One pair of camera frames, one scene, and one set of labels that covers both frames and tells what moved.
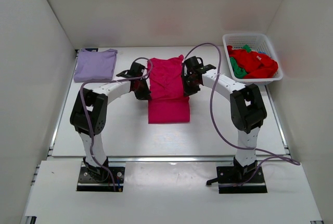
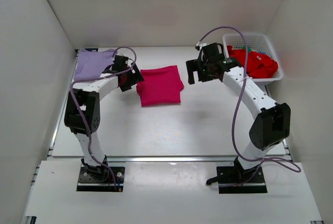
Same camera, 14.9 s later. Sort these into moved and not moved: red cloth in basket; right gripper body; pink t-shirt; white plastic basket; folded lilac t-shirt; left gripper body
Moved: right gripper body; pink t-shirt; left gripper body
Not moved: red cloth in basket; folded lilac t-shirt; white plastic basket
